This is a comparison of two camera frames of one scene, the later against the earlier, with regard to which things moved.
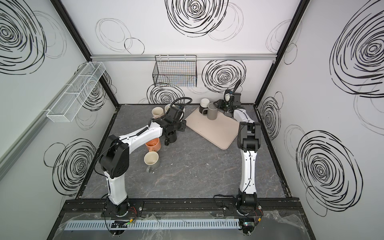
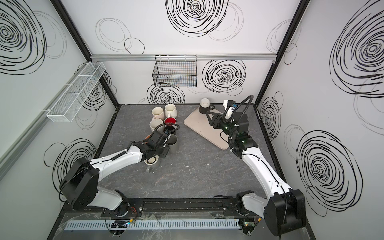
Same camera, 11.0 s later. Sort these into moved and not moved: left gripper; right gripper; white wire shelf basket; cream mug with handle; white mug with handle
Moved: left gripper; right gripper
Not moved: white wire shelf basket; cream mug with handle; white mug with handle
